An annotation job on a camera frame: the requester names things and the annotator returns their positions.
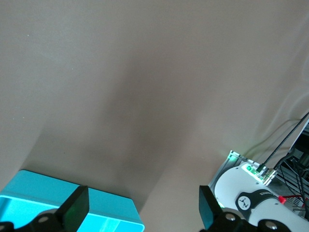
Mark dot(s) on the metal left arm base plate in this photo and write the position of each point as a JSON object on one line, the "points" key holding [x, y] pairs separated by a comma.
{"points": [[235, 157]]}

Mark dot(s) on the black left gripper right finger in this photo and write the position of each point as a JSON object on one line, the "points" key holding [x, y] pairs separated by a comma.
{"points": [[207, 210]]}

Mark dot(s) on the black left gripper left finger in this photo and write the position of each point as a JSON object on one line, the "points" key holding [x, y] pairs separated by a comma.
{"points": [[72, 207]]}

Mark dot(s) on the red cap on left arm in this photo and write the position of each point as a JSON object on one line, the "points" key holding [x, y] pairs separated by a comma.
{"points": [[282, 199]]}

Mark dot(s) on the teal plastic bin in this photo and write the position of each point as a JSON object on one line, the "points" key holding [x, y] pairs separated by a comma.
{"points": [[103, 205]]}

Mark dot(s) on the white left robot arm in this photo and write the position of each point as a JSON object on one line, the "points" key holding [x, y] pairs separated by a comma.
{"points": [[229, 183]]}

